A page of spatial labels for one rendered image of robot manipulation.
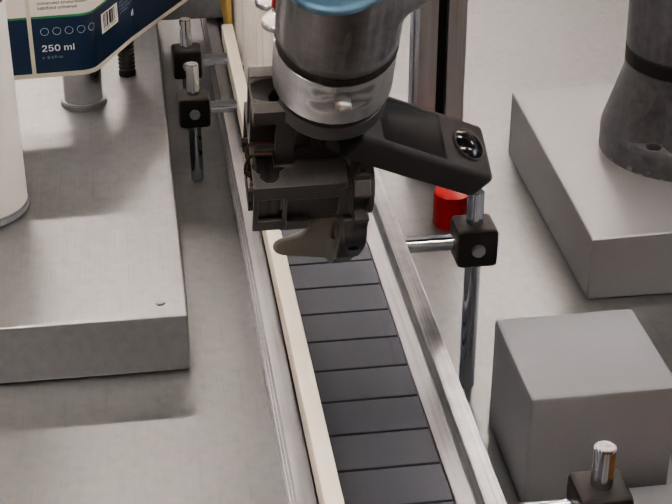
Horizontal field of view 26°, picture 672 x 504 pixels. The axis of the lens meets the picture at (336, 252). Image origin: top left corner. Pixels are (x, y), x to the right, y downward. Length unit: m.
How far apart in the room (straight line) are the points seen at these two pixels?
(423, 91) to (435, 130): 0.40
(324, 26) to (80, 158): 0.58
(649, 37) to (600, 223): 0.17
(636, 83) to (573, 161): 0.09
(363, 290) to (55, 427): 0.26
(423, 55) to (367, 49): 0.53
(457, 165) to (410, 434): 0.18
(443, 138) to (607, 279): 0.30
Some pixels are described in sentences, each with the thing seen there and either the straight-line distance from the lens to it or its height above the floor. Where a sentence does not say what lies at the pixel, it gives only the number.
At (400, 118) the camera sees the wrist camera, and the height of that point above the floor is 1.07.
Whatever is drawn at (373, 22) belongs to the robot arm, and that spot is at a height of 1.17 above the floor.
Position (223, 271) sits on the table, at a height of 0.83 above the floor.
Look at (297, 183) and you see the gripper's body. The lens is 0.94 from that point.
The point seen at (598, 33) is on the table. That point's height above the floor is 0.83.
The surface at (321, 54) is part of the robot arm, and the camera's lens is 0.83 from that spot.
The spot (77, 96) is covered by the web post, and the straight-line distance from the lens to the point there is 1.45.
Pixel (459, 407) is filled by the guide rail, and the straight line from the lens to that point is 0.86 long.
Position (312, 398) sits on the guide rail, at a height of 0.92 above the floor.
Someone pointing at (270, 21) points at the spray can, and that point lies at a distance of 1.20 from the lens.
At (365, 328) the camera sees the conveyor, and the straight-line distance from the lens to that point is 1.08.
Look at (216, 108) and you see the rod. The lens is 1.38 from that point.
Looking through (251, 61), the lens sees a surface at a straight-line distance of 1.42.
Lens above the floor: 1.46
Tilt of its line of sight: 29 degrees down
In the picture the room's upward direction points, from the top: straight up
